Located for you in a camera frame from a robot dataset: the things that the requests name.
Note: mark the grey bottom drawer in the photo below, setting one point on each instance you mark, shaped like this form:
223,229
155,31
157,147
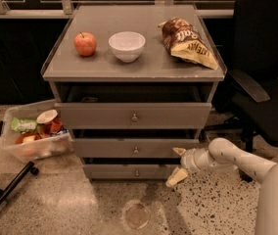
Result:
129,171

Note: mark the red cup in bin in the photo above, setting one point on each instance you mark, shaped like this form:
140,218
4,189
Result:
56,125

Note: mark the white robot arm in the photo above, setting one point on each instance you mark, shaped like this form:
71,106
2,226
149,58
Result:
221,155

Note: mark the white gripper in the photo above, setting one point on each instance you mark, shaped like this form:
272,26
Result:
189,161

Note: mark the black office chair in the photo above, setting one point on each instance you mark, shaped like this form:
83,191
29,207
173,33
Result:
249,91

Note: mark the red apple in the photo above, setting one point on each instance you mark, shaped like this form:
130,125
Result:
85,44

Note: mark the grey drawer cabinet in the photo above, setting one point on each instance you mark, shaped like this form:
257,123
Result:
154,77

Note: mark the green snack bag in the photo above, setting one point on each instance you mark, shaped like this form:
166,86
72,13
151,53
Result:
23,125

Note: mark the grey top drawer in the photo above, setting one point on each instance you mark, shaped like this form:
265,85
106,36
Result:
133,115

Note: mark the black stand leg with caster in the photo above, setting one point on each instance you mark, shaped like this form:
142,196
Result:
29,168

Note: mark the white bowl in bin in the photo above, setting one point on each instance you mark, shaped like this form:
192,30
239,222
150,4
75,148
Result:
46,116

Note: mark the grey drawer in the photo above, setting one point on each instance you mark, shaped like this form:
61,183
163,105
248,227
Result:
130,148
133,115
129,171

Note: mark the brown yellow chip bag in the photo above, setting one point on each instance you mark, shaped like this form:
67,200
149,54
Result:
182,40

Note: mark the clear plastic storage bin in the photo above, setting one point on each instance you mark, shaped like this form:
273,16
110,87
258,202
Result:
37,144

